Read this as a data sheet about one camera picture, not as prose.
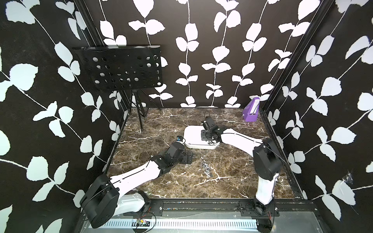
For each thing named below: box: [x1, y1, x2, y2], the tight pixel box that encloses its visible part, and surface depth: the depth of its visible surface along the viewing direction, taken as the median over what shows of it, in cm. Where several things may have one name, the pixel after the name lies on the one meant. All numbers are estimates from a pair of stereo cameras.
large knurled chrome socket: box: [203, 166, 211, 178], surface depth 88 cm
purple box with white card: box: [242, 97, 261, 122], surface depth 110 cm
